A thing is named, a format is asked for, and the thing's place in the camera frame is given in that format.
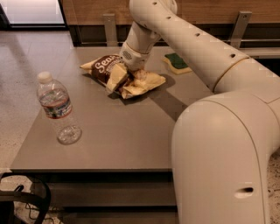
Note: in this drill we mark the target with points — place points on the metal bracket post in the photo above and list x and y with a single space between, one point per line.
109 21
240 26

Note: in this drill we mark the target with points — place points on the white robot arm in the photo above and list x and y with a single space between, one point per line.
221 145

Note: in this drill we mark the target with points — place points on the right metal bracket post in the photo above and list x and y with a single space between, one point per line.
240 26

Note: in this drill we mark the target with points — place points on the green yellow sponge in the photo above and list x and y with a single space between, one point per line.
176 64

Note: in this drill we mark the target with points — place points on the brown chip bag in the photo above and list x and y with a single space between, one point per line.
101 69

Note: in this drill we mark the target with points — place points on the left metal bracket post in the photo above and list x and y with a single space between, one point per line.
109 21

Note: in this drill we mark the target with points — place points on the clear plastic water bottle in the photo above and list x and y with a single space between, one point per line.
55 101

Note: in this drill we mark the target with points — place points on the grey table drawer front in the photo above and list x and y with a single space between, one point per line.
112 194

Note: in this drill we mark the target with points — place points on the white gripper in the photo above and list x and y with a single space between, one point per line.
133 59

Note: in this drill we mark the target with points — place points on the black chair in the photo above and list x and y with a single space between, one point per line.
8 198

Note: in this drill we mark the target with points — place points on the lower grey drawer front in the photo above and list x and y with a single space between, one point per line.
121 218

